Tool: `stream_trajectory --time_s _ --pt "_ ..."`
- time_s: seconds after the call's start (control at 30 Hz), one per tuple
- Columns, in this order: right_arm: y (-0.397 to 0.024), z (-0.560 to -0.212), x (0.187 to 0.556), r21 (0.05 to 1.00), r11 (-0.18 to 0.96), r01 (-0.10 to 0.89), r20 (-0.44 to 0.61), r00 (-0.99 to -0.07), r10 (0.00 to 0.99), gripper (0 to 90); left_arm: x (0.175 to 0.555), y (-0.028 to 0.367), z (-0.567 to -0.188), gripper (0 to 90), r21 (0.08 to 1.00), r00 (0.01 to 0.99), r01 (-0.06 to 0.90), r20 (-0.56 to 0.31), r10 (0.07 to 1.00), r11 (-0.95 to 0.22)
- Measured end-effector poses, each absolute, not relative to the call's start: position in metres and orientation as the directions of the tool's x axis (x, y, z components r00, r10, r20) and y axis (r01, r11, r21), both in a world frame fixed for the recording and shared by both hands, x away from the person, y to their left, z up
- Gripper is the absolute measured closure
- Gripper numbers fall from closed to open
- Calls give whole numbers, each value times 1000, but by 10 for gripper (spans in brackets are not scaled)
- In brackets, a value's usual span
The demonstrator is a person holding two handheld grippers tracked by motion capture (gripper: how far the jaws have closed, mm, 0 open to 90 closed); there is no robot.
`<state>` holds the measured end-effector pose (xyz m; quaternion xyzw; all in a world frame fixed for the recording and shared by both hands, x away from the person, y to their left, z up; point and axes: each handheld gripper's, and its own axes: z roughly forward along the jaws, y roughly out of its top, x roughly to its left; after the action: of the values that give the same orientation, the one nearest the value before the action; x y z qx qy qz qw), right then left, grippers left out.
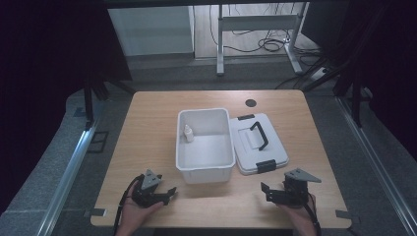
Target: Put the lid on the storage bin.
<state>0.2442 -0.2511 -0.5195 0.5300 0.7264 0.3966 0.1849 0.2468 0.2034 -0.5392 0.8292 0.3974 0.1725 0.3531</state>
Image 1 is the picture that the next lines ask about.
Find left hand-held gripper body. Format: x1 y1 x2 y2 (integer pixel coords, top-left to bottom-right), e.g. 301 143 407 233
131 168 165 208

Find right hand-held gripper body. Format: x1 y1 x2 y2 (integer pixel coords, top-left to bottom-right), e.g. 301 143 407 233
274 167 323 208

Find white lid with black handle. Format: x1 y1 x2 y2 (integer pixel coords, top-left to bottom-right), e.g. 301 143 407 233
228 112 290 176

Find white plastic storage box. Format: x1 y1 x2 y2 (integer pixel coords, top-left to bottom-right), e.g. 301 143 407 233
175 107 237 185

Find person's left hand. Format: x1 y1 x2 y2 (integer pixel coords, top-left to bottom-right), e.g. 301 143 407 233
114 195 165 236

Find person's right hand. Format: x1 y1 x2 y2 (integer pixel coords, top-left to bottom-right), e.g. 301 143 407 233
276 193 318 236

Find grey tape piece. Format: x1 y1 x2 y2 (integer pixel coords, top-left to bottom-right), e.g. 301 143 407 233
334 208 361 226

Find small white bottle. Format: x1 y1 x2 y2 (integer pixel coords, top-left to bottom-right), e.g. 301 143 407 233
183 124 196 144

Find black stand legs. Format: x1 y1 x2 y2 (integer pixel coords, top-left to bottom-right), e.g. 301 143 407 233
82 77 136 132
300 57 373 130

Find white power strip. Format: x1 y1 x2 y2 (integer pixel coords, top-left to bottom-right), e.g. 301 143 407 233
309 66 329 82

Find white cabinet panel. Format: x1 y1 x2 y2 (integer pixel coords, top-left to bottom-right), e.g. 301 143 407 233
107 5 195 57

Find dark curtain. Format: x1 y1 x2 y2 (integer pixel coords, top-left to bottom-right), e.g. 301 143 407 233
301 0 417 161
0 0 133 214

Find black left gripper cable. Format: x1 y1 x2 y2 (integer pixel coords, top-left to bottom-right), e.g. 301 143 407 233
112 174 146 236

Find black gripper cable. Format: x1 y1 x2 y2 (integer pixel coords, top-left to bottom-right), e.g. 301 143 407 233
112 174 146 236
304 192 323 236

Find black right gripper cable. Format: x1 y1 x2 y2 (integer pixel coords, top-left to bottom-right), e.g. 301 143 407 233
304 192 323 236

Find metal floor rail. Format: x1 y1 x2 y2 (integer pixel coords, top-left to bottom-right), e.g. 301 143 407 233
334 95 417 228
36 116 101 236

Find black floor cables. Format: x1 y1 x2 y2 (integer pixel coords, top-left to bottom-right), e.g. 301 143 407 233
208 4 324 57

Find white metal desk frame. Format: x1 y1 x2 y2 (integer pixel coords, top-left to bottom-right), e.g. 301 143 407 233
215 2 310 78

